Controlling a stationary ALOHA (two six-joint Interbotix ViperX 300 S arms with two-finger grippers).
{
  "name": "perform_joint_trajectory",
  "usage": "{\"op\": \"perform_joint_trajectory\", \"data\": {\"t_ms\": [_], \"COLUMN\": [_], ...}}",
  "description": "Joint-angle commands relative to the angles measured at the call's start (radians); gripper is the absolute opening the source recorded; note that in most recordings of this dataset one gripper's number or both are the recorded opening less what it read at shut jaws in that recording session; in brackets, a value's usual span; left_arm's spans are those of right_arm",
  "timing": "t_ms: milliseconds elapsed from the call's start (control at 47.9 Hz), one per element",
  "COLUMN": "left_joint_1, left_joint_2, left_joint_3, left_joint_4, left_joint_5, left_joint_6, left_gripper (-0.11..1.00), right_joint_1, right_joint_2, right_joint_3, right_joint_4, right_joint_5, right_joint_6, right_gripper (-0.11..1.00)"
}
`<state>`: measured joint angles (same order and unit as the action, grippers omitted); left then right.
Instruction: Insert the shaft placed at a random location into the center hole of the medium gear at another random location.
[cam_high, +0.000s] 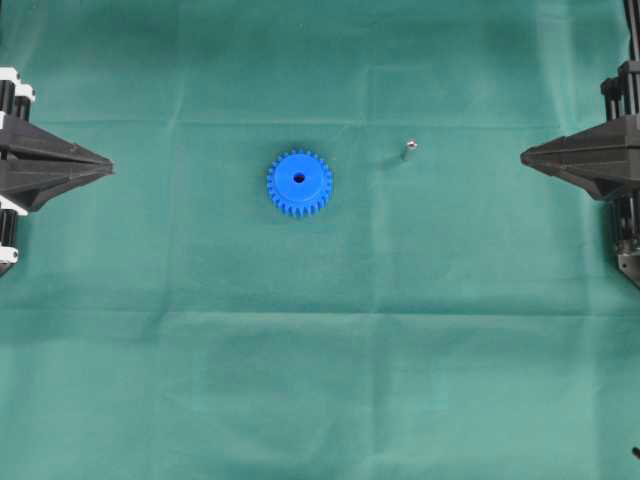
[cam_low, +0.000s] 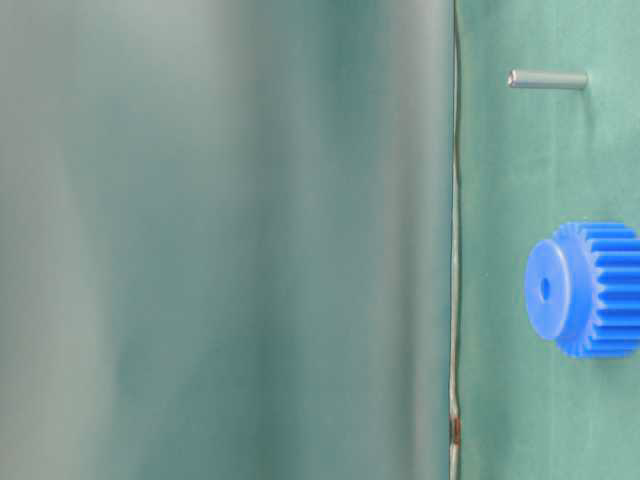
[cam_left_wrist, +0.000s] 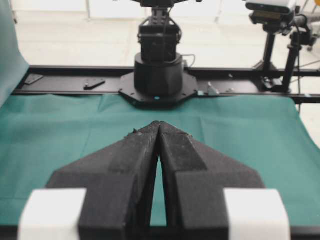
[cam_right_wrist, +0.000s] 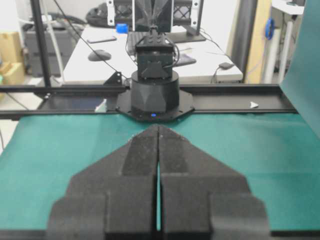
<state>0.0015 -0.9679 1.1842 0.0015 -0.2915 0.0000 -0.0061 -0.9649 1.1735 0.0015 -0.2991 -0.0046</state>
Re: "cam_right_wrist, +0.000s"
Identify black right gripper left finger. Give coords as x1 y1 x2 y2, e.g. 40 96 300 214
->
46 125 159 240

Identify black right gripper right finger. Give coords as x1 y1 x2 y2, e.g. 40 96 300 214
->
158 126 270 240

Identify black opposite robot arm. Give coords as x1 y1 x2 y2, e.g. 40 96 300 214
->
46 27 270 240

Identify green table mat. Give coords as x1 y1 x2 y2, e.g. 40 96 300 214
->
0 114 320 231

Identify black computer mouse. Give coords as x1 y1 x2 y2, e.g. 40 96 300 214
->
87 49 112 62

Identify white office desk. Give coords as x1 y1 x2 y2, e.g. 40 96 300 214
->
62 25 244 85

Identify black keyboard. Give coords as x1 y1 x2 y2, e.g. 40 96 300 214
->
126 31 147 56

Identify cardboard box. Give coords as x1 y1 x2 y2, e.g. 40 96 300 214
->
0 31 25 85

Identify computer monitor on stand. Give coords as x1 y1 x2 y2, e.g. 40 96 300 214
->
106 0 206 43

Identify blue tape roll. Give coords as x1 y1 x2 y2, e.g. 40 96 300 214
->
264 18 275 40

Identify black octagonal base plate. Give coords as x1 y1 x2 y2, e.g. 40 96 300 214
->
115 90 195 123

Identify black aluminium frame rail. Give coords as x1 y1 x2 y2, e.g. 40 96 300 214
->
0 84 297 121

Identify black vertical frame post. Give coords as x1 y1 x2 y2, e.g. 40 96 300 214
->
30 0 51 88

